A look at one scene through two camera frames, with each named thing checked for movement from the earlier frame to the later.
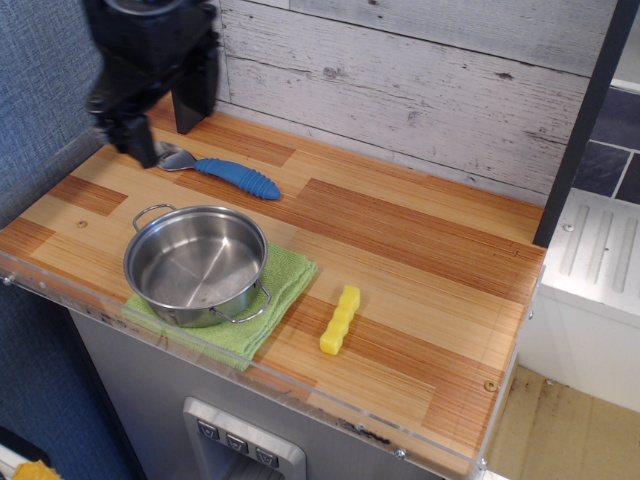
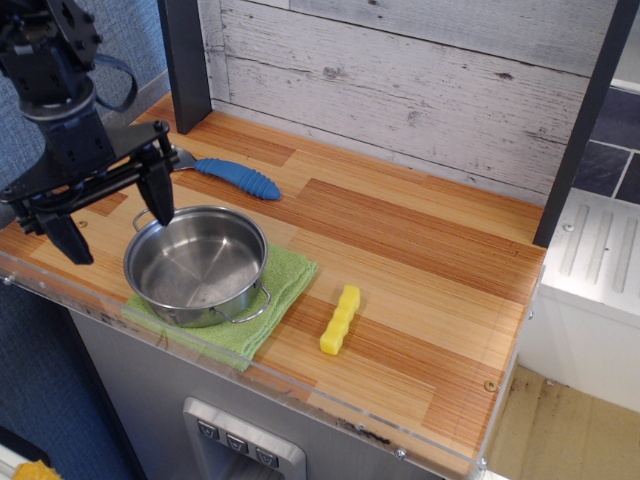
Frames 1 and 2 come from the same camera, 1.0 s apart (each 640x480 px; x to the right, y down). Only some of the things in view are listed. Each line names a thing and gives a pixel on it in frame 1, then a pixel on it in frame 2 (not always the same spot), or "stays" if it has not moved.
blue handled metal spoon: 172,158 stays
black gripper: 143,59 to 81,158
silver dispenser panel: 227,447 stays
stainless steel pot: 192,265 stays
